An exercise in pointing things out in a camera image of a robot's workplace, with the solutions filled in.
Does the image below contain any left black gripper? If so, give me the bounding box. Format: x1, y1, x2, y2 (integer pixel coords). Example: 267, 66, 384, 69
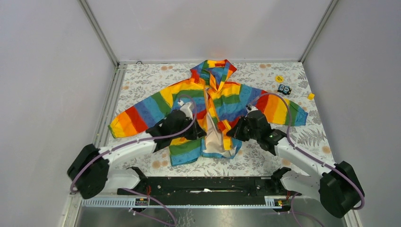
171, 115, 207, 140

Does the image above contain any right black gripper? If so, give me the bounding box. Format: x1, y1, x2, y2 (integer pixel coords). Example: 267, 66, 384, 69
227, 116, 260, 142

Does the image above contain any rainbow striped hooded jacket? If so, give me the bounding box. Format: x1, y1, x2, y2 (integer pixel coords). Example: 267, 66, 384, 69
108, 60, 308, 166

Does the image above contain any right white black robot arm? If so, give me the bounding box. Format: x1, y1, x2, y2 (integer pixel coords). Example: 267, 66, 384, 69
227, 110, 364, 218

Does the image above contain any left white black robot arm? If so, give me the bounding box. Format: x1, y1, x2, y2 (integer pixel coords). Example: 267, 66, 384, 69
67, 110, 206, 199

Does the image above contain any floral patterned table mat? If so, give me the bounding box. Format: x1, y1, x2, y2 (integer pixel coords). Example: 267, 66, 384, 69
114, 62, 333, 176

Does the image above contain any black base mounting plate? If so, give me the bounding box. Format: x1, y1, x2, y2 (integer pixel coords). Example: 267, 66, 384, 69
117, 167, 294, 204

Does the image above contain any small black printed card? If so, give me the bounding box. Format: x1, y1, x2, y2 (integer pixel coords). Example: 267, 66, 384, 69
277, 84, 292, 96

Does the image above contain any yellow round token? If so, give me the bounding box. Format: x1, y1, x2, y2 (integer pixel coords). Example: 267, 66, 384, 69
275, 75, 284, 83

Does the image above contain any small yellow cube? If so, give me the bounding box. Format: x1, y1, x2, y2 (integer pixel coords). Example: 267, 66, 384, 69
307, 93, 315, 100

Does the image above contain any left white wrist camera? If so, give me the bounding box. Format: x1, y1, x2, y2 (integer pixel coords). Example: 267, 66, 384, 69
177, 99, 194, 120

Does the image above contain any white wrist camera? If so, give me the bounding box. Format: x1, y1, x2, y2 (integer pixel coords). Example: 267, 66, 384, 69
246, 105, 259, 116
177, 99, 194, 120

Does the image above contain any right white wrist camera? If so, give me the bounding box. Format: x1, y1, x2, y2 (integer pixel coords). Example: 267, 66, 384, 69
246, 105, 259, 116

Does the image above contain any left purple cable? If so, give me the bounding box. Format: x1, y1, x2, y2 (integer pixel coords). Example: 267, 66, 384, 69
69, 94, 198, 227

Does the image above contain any perforated aluminium rail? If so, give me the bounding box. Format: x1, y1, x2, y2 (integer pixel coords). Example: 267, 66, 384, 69
81, 194, 286, 209

